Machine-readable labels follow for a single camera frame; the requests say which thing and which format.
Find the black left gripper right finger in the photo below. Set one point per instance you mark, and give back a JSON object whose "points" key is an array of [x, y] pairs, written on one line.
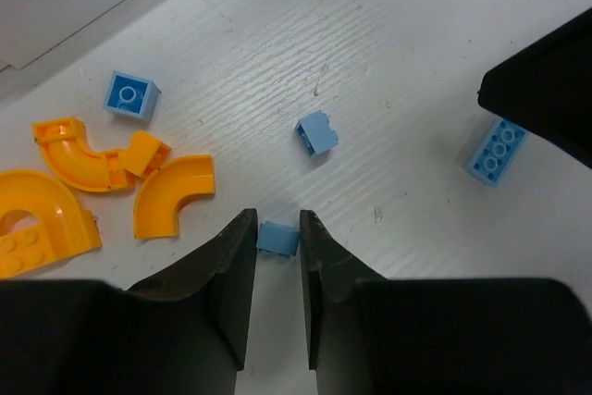
{"points": [[367, 334]]}

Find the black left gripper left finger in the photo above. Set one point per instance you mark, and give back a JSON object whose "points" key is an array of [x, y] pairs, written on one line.
{"points": [[183, 330]]}

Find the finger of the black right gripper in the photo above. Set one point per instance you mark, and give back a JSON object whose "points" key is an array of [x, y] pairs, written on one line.
{"points": [[546, 88]]}

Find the light blue small lego brick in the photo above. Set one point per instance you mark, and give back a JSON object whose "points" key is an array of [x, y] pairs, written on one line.
{"points": [[278, 239]]}

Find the orange curved lego quarter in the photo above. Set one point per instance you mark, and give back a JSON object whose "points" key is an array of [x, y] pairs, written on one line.
{"points": [[167, 190]]}

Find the orange curved lego elbow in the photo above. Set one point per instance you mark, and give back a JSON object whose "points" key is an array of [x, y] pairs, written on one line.
{"points": [[64, 147]]}

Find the light blue long lego brick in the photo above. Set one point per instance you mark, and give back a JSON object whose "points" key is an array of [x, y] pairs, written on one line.
{"points": [[492, 156]]}

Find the orange round arch lego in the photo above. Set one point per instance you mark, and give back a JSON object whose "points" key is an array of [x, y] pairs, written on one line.
{"points": [[42, 222]]}

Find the light blue square lego brick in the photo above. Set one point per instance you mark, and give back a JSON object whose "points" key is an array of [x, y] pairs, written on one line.
{"points": [[316, 133]]}

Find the light blue hollow lego brick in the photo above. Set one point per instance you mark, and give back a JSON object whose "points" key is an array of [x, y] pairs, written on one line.
{"points": [[132, 97]]}

